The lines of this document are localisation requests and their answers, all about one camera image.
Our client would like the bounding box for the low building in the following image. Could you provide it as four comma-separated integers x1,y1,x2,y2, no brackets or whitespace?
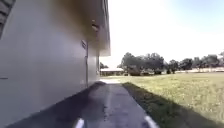
99,67,125,77

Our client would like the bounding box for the grass lawn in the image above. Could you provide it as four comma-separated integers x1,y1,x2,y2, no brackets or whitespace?
114,71,224,128

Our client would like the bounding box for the robot's own part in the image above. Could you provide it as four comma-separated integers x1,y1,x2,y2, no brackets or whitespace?
144,115,160,128
73,118,86,128

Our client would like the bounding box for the row of trees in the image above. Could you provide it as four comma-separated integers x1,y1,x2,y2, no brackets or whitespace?
118,50,224,77

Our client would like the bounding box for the grey concrete path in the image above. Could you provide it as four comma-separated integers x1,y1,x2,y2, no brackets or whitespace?
6,78,158,128

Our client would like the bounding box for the beige building with overhanging roof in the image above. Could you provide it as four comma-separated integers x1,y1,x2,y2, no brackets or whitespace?
0,0,112,128

